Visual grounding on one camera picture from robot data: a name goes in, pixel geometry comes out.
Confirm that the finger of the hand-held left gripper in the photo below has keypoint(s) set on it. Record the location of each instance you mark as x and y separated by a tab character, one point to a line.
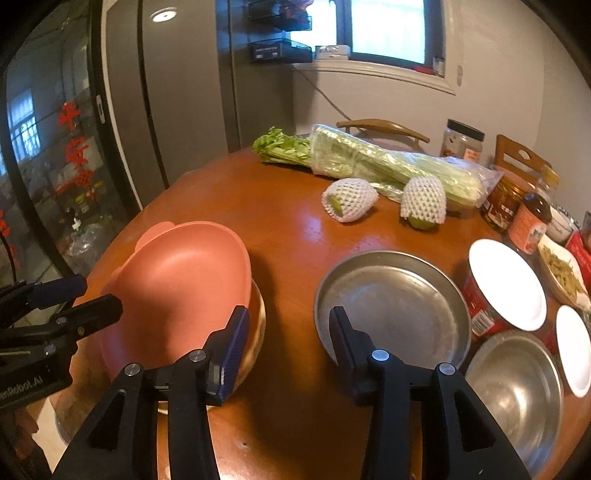
92	314
60	288

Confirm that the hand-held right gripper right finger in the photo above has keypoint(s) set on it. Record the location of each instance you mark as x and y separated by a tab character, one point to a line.
339	341

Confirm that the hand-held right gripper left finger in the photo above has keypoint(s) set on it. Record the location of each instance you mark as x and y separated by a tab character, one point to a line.
231	355

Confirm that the steel plate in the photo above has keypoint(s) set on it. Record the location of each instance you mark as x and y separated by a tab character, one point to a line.
397	300

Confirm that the pink plastic plate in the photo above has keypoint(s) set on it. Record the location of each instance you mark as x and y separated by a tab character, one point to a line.
175	286

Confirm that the large white plate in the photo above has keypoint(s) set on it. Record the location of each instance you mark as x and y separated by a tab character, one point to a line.
508	281

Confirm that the steel bowl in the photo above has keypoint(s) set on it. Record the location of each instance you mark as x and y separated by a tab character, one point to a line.
512	397

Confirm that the small white plate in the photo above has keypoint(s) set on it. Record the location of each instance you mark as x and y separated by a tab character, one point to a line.
575	350

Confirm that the glass door with red decorations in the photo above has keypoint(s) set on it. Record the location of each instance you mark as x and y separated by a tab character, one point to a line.
55	184

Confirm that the red paper tub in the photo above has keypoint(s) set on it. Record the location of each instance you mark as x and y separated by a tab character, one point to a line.
480	309

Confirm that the fruit in white foam net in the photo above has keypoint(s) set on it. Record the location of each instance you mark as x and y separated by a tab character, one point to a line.
348	196
422	198

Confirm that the bagged napa cabbage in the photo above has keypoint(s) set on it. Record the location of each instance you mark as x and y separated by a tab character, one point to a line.
369	161

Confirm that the chili sauce glass jar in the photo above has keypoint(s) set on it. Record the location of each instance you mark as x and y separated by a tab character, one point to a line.
501	203

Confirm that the orange-label sauce bottle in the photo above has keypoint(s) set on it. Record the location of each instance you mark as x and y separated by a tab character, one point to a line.
528	226

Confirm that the curved-back wooden chair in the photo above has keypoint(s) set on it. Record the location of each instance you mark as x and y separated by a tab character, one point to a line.
383	123

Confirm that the black-lidded plastic jar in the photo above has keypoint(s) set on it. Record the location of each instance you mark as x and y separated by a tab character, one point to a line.
461	143

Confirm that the plate of green beans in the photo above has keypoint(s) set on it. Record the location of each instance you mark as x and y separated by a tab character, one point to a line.
563	270

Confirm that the grey refrigerator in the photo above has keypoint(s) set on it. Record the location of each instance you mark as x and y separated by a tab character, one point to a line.
194	92

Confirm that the red tissue box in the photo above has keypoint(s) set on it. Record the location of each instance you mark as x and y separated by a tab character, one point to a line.
582	244

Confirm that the white box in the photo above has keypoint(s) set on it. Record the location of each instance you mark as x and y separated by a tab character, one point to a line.
331	51

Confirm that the small bottle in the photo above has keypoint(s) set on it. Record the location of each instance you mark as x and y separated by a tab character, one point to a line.
438	67

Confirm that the window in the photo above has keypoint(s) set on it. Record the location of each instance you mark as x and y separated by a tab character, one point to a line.
388	27

